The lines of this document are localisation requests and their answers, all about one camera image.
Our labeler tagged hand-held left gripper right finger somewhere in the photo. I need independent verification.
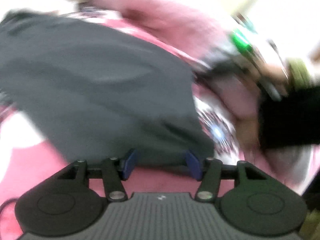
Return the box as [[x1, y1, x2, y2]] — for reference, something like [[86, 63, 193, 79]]
[[185, 149, 267, 202]]

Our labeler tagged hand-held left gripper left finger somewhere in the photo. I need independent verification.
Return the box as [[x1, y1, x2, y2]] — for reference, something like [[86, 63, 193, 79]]
[[57, 149, 138, 203]]

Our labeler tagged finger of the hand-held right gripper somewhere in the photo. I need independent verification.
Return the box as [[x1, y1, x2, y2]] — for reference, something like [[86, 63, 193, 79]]
[[196, 44, 241, 79]]

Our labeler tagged dark grey garment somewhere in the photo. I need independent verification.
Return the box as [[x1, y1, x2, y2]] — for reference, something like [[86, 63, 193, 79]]
[[0, 10, 215, 168]]

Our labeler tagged person's right hand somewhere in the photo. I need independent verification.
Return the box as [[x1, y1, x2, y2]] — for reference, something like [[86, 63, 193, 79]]
[[261, 64, 288, 87]]

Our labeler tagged pink floral blanket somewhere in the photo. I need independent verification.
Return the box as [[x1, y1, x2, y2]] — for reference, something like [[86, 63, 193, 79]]
[[0, 5, 313, 233]]

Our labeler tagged pink and grey quilt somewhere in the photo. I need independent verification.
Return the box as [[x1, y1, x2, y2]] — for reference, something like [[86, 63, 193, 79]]
[[90, 0, 263, 123]]

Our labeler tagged person's black clothing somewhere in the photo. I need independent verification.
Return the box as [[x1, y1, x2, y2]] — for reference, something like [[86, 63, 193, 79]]
[[257, 86, 320, 152]]

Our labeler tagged black cable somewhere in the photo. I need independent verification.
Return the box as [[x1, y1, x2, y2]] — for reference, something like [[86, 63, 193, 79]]
[[0, 197, 18, 222]]

